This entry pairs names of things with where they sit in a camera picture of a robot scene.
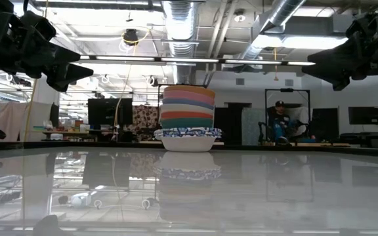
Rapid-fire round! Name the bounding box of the teal patterned panel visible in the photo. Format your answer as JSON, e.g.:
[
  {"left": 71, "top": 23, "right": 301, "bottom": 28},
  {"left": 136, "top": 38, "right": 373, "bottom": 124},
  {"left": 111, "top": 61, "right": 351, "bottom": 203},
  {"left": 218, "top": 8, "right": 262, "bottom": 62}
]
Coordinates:
[{"left": 241, "top": 108, "right": 266, "bottom": 146}]

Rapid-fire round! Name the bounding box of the teal bowl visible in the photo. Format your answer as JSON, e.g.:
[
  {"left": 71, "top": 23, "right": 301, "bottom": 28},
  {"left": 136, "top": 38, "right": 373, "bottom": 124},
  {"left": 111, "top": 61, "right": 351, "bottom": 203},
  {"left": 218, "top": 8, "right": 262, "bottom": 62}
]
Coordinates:
[{"left": 159, "top": 117, "right": 215, "bottom": 129}]

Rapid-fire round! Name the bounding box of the grey rectangular duct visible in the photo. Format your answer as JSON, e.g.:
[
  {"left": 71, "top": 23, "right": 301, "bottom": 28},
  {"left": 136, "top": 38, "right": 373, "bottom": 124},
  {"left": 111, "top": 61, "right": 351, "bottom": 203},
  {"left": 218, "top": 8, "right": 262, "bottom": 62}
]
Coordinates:
[{"left": 285, "top": 14, "right": 356, "bottom": 37}]

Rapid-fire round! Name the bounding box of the brown patterned fabric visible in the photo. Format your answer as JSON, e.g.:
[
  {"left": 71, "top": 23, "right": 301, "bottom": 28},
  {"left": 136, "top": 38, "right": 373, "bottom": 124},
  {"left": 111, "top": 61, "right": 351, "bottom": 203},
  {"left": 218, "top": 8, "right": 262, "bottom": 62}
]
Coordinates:
[{"left": 132, "top": 104, "right": 159, "bottom": 142}]

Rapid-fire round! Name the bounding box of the blue patterned paper bowl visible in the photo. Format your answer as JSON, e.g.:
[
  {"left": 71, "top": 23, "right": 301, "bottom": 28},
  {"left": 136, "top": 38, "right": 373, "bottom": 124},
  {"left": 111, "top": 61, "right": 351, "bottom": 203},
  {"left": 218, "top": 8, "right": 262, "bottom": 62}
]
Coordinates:
[
  {"left": 154, "top": 129, "right": 223, "bottom": 138},
  {"left": 154, "top": 130, "right": 223, "bottom": 153},
  {"left": 154, "top": 127, "right": 222, "bottom": 135}
]

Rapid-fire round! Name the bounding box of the black metal rig frame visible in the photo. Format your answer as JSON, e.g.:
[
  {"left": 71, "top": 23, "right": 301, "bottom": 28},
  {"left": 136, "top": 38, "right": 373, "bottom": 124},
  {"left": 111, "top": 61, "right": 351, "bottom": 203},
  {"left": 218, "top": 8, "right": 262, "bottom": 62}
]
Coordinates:
[{"left": 264, "top": 87, "right": 312, "bottom": 145}]

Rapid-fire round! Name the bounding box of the person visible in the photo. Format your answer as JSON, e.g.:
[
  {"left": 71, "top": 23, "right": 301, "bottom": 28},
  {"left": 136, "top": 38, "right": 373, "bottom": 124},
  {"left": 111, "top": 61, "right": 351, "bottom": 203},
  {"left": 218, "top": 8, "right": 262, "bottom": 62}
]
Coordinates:
[{"left": 267, "top": 100, "right": 308, "bottom": 146}]

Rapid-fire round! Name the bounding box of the black desk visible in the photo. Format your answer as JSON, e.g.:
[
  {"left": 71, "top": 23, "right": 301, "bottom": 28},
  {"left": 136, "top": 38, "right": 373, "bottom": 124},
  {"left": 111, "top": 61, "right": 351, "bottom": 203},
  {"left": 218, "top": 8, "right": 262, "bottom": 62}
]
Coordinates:
[{"left": 339, "top": 131, "right": 378, "bottom": 148}]

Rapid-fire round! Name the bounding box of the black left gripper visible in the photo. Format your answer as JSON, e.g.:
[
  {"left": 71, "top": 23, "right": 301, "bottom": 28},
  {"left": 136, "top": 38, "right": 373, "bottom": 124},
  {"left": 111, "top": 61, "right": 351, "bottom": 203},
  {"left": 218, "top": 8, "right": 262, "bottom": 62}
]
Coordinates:
[{"left": 0, "top": 11, "right": 95, "bottom": 93}]

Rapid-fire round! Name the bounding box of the pink curtain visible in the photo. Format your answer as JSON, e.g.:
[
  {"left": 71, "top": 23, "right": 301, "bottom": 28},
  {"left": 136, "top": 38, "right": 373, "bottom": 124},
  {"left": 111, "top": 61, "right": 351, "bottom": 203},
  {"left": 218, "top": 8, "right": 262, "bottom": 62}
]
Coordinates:
[{"left": 0, "top": 101, "right": 24, "bottom": 142}]

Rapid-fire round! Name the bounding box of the thin yellow cable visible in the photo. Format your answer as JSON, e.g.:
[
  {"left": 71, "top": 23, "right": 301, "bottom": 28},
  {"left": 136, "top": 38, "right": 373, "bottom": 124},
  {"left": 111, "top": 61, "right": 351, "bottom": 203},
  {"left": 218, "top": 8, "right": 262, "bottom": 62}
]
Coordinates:
[{"left": 112, "top": 28, "right": 152, "bottom": 142}]

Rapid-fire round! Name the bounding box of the pink bowl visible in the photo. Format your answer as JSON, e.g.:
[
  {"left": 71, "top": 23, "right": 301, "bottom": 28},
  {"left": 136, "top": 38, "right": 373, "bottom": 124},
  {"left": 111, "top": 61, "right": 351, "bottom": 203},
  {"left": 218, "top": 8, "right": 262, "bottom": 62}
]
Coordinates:
[{"left": 162, "top": 90, "right": 216, "bottom": 106}]

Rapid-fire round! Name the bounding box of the black dome camera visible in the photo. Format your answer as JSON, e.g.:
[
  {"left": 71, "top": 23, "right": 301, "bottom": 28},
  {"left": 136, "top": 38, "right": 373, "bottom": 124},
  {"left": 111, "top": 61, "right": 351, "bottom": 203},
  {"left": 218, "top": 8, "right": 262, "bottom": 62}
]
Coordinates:
[{"left": 122, "top": 28, "right": 140, "bottom": 47}]

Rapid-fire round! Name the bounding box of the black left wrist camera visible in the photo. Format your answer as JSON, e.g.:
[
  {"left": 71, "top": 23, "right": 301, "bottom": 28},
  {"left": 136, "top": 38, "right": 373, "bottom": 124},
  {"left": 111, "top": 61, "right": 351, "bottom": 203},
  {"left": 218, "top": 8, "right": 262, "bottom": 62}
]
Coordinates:
[{"left": 20, "top": 10, "right": 58, "bottom": 43}]

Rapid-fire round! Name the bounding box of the narrow black monitor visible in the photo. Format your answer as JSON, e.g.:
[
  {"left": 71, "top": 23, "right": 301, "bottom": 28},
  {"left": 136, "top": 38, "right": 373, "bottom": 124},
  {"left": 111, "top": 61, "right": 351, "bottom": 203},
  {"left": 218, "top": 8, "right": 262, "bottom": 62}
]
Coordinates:
[{"left": 49, "top": 102, "right": 60, "bottom": 128}]

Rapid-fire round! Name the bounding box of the long light bar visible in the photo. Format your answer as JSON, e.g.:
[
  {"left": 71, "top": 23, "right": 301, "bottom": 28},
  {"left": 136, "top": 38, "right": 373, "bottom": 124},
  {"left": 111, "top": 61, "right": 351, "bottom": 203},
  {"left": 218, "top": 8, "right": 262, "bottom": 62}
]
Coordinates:
[{"left": 77, "top": 54, "right": 316, "bottom": 68}]

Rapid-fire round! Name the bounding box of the smooth silver air duct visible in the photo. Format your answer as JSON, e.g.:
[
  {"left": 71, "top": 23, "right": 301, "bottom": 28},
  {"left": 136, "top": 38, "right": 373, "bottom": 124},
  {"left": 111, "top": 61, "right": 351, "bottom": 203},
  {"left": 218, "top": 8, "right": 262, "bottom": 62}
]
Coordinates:
[{"left": 241, "top": 0, "right": 308, "bottom": 62}]

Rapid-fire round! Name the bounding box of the ribbed silver air duct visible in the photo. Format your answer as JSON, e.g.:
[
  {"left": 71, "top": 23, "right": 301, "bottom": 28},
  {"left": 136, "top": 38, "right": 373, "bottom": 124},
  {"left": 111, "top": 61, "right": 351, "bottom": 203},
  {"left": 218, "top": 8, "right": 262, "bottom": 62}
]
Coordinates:
[{"left": 161, "top": 0, "right": 199, "bottom": 85}]

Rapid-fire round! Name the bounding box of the cluttered wooden desk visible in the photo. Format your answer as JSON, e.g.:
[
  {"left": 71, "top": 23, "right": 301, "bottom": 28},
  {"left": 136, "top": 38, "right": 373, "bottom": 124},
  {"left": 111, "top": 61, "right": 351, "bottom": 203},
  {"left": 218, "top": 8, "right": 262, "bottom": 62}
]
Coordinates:
[{"left": 33, "top": 119, "right": 98, "bottom": 142}]

